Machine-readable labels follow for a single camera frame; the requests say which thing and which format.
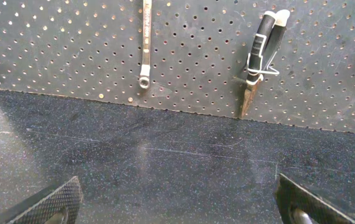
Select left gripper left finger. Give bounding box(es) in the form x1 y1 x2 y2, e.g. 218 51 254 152
4 175 83 224

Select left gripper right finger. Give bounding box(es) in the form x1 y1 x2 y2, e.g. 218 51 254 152
275 173 355 224

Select black pegboard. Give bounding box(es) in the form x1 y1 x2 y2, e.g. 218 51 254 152
0 0 355 136

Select metal hook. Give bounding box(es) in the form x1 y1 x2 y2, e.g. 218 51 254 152
246 33 280 77

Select black and white pliers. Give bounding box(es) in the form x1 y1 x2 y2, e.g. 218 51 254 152
239 9 291 119

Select wrench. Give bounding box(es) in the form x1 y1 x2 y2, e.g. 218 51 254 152
138 0 153 90

